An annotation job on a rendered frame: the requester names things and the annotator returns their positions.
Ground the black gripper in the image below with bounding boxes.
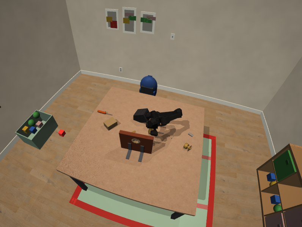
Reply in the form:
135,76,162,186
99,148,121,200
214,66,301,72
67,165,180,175
150,125,158,136

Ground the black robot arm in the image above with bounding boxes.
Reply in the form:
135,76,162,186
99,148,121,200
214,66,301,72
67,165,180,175
145,108,182,128

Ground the tan rectangular box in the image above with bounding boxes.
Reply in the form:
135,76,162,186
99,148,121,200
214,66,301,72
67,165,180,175
103,117,118,130

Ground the dark brown wooden door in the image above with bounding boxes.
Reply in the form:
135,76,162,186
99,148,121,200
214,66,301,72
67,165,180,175
119,130,154,154

